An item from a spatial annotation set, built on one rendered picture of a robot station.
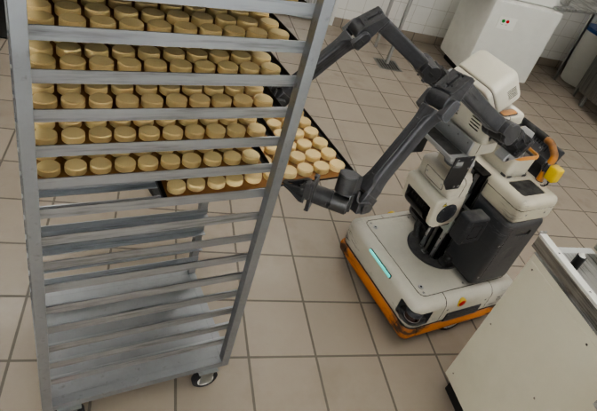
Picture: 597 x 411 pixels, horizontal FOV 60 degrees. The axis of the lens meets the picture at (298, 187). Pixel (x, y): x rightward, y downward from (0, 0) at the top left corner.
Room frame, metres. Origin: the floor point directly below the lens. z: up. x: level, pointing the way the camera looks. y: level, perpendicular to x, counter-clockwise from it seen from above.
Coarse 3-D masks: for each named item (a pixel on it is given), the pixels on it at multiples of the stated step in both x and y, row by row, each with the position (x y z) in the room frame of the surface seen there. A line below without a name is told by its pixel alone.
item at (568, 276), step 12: (540, 240) 1.50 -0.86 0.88; (540, 252) 1.47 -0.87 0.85; (552, 252) 1.44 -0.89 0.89; (552, 264) 1.41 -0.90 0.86; (564, 264) 1.38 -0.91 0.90; (564, 276) 1.36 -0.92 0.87; (576, 276) 1.33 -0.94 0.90; (576, 288) 1.30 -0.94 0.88; (588, 288) 1.29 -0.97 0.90; (576, 300) 1.28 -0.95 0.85; (588, 300) 1.25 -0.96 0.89; (588, 312) 1.23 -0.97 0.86
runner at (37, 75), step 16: (32, 80) 0.83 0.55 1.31; (48, 80) 0.84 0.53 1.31; (64, 80) 0.86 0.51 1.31; (80, 80) 0.88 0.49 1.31; (96, 80) 0.90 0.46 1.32; (112, 80) 0.92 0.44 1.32; (128, 80) 0.93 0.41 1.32; (144, 80) 0.95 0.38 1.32; (160, 80) 0.97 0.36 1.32; (176, 80) 0.99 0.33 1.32; (192, 80) 1.02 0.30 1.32; (208, 80) 1.04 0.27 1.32; (224, 80) 1.06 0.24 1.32; (240, 80) 1.08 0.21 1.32; (256, 80) 1.11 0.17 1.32; (272, 80) 1.13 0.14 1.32; (288, 80) 1.16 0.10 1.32
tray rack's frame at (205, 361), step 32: (32, 96) 0.80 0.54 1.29; (32, 128) 0.80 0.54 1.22; (32, 160) 0.80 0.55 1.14; (32, 192) 0.79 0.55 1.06; (32, 224) 0.79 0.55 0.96; (32, 256) 0.79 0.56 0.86; (32, 288) 0.79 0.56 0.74; (96, 288) 1.29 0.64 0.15; (128, 288) 1.34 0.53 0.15; (192, 288) 1.44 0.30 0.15; (64, 320) 1.11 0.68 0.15; (128, 320) 1.19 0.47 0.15; (64, 352) 0.99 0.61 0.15; (128, 352) 1.06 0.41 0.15; (192, 352) 1.15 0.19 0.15; (64, 384) 0.88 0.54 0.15; (96, 384) 0.92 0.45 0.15; (128, 384) 0.95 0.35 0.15
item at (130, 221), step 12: (144, 216) 1.38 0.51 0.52; (156, 216) 1.41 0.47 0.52; (168, 216) 1.43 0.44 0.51; (180, 216) 1.46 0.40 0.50; (192, 216) 1.49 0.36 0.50; (204, 216) 1.51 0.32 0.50; (48, 228) 1.19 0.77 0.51; (60, 228) 1.21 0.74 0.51; (72, 228) 1.23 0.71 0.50; (84, 228) 1.25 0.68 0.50; (96, 228) 1.27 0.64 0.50; (108, 228) 1.29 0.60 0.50
